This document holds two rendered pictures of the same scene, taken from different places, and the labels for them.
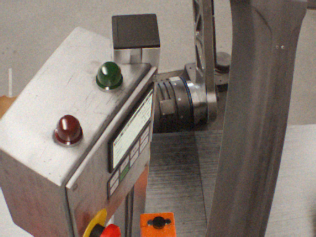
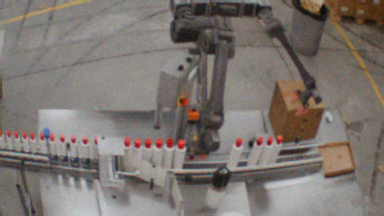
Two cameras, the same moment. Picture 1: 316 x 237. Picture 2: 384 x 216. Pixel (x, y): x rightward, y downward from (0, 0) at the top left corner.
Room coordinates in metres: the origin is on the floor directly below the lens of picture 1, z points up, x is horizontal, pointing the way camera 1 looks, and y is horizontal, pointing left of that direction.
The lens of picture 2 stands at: (-1.96, 0.19, 3.36)
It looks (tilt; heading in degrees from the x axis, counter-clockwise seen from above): 43 degrees down; 355
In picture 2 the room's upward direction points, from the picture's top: 11 degrees clockwise
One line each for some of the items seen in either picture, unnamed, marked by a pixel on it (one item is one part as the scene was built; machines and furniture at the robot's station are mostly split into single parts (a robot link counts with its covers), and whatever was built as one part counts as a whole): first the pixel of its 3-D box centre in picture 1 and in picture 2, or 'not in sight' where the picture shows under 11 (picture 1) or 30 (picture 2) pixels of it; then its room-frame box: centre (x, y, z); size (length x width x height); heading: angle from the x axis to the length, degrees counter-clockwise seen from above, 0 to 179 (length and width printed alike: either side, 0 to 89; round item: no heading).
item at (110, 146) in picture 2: not in sight; (110, 145); (0.12, 0.36, 1.14); 0.14 x 0.11 x 0.01; 101
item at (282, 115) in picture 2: not in sight; (297, 111); (0.71, -0.65, 0.99); 0.30 x 0.24 x 0.27; 105
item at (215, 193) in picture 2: not in sight; (217, 190); (0.03, -0.17, 1.03); 0.09 x 0.09 x 0.30
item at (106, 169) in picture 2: not in sight; (110, 162); (0.12, 0.36, 1.01); 0.14 x 0.13 x 0.26; 101
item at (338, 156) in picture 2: not in sight; (338, 157); (0.47, -1.02, 0.85); 0.30 x 0.26 x 0.04; 101
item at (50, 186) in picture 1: (74, 152); (177, 80); (0.35, 0.08, 1.38); 0.17 x 0.10 x 0.19; 156
